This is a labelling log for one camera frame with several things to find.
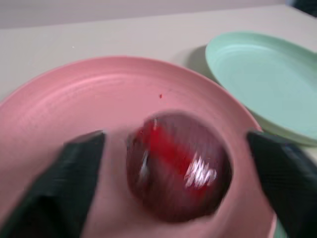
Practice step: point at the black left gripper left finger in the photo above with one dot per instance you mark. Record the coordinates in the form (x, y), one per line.
(57, 183)

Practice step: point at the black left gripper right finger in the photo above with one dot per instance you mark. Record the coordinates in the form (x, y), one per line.
(289, 183)

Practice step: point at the dark red shiny apple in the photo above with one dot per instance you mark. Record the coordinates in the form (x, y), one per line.
(178, 168)

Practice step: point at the pink round plate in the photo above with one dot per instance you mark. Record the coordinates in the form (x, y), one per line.
(74, 104)

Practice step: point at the light green round plate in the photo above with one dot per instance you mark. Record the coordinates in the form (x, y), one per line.
(267, 81)

